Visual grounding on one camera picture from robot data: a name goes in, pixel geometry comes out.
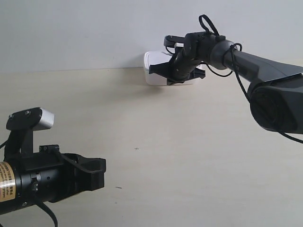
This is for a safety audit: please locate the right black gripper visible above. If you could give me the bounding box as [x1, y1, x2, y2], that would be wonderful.
[149, 51, 206, 85]

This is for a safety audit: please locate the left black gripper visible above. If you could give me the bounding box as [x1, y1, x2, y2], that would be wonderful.
[21, 145, 106, 202]

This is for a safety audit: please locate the white lidded plastic container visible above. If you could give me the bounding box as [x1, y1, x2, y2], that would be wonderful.
[143, 51, 206, 86]

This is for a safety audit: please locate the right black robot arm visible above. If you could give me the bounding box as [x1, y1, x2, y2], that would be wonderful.
[149, 32, 303, 134]

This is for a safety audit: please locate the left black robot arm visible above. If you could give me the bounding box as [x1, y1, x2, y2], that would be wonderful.
[0, 145, 107, 214]

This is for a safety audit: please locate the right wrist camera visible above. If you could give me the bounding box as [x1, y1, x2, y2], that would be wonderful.
[163, 35, 185, 48]

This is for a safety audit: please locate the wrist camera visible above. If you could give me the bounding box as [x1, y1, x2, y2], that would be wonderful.
[4, 107, 54, 161]
[163, 35, 185, 48]

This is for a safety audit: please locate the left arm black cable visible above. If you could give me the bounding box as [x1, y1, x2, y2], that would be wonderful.
[0, 139, 59, 227]

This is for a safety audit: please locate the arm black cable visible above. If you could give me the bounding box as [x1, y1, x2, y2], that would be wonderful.
[0, 139, 59, 227]
[165, 14, 303, 144]

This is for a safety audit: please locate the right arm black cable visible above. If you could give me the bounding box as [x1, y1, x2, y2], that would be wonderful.
[165, 14, 303, 144]

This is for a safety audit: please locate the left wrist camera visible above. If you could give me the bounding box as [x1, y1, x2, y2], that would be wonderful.
[4, 107, 54, 161]

